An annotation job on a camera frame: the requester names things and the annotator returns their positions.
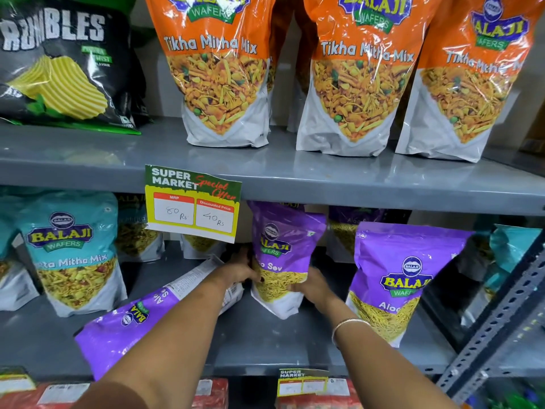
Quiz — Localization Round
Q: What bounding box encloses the person's left hand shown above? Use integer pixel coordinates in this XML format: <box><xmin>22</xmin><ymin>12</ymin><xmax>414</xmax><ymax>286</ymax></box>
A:
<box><xmin>215</xmin><ymin>247</ymin><xmax>263</xmax><ymax>291</ymax></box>

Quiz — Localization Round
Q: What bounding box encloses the person's right hand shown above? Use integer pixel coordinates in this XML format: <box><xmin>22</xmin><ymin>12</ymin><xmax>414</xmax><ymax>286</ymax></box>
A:
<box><xmin>288</xmin><ymin>266</ymin><xmax>338</xmax><ymax>307</ymax></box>

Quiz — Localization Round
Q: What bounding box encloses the purple noodle snack packet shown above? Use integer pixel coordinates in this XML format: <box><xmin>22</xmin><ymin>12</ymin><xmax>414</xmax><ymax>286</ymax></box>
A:
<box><xmin>345</xmin><ymin>222</ymin><xmax>474</xmax><ymax>349</ymax></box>
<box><xmin>326</xmin><ymin>206</ymin><xmax>412</xmax><ymax>264</ymax></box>
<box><xmin>74</xmin><ymin>255</ymin><xmax>244</xmax><ymax>381</ymax></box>
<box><xmin>247</xmin><ymin>201</ymin><xmax>328</xmax><ymax>321</ymax></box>

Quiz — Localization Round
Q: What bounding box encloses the person's right forearm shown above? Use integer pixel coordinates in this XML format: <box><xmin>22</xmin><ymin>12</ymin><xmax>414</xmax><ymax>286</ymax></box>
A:
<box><xmin>314</xmin><ymin>289</ymin><xmax>460</xmax><ymax>409</ymax></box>

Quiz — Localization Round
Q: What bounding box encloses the grey metal shelf board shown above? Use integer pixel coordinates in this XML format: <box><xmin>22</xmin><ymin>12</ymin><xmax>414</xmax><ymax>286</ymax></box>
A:
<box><xmin>0</xmin><ymin>242</ymin><xmax>462</xmax><ymax>378</ymax></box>
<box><xmin>0</xmin><ymin>116</ymin><xmax>545</xmax><ymax>218</ymax></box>

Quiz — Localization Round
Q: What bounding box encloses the teal mix snack packet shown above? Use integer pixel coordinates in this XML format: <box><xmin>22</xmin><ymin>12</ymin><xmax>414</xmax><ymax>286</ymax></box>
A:
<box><xmin>18</xmin><ymin>191</ymin><xmax>128</xmax><ymax>318</ymax></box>
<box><xmin>116</xmin><ymin>193</ymin><xmax>165</xmax><ymax>263</ymax></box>
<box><xmin>181</xmin><ymin>233</ymin><xmax>227</xmax><ymax>260</ymax></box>
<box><xmin>461</xmin><ymin>225</ymin><xmax>542</xmax><ymax>328</ymax></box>
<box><xmin>0</xmin><ymin>195</ymin><xmax>40</xmax><ymax>312</ymax></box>

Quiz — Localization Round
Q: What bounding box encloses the large yellow green price tag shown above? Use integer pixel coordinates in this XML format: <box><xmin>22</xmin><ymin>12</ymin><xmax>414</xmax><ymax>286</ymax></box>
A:
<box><xmin>144</xmin><ymin>164</ymin><xmax>242</xmax><ymax>244</ymax></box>

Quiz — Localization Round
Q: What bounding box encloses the small yellow green price tag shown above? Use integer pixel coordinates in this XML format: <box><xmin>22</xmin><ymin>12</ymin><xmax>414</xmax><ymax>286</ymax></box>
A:
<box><xmin>277</xmin><ymin>369</ymin><xmax>330</xmax><ymax>398</ymax></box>

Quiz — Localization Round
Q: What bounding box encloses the red snack packet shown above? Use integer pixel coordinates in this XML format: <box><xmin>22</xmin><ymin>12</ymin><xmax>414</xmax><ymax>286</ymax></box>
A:
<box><xmin>191</xmin><ymin>377</ymin><xmax>230</xmax><ymax>409</ymax></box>
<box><xmin>0</xmin><ymin>380</ymin><xmax>93</xmax><ymax>409</ymax></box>
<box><xmin>275</xmin><ymin>378</ymin><xmax>363</xmax><ymax>409</ymax></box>

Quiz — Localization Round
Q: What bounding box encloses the orange mix snack packet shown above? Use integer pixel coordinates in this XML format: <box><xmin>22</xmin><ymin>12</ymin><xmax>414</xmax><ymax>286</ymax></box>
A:
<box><xmin>267</xmin><ymin>0</ymin><xmax>318</xmax><ymax>133</ymax></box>
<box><xmin>144</xmin><ymin>0</ymin><xmax>278</xmax><ymax>149</ymax></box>
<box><xmin>395</xmin><ymin>0</ymin><xmax>545</xmax><ymax>163</ymax></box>
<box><xmin>296</xmin><ymin>0</ymin><xmax>433</xmax><ymax>157</ymax></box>

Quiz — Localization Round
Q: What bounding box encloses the yellow shelf label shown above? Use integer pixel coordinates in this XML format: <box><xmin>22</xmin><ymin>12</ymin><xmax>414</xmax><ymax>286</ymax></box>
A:
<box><xmin>0</xmin><ymin>367</ymin><xmax>37</xmax><ymax>395</ymax></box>

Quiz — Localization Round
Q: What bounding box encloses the black ridged chips packet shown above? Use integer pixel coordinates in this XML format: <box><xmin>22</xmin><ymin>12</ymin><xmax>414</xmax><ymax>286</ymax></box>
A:
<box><xmin>0</xmin><ymin>0</ymin><xmax>150</xmax><ymax>136</ymax></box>

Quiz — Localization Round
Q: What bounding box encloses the green snack packet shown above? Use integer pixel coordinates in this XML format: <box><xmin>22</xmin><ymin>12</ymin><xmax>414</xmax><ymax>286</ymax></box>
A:
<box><xmin>77</xmin><ymin>0</ymin><xmax>138</xmax><ymax>15</ymax></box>

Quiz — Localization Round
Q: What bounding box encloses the silver bracelet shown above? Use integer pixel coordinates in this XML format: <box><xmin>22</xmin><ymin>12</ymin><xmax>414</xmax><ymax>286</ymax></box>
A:
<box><xmin>331</xmin><ymin>318</ymin><xmax>372</xmax><ymax>348</ymax></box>

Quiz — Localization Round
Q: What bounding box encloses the grey perforated shelf post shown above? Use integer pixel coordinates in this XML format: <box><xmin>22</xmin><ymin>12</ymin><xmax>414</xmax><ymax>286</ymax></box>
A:
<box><xmin>436</xmin><ymin>232</ymin><xmax>545</xmax><ymax>406</ymax></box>

